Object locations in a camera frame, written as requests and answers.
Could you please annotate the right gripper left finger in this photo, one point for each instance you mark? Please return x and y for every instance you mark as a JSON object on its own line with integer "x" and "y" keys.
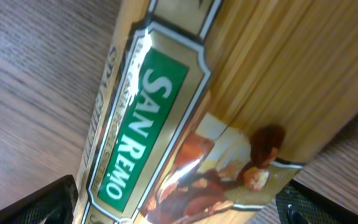
{"x": 54, "y": 203}

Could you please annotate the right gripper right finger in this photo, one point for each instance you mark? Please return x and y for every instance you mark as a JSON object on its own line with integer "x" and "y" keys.
{"x": 297, "y": 203}

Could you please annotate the red San Remo spaghetti pack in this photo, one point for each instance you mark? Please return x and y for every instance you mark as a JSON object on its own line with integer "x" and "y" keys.
{"x": 208, "y": 109}

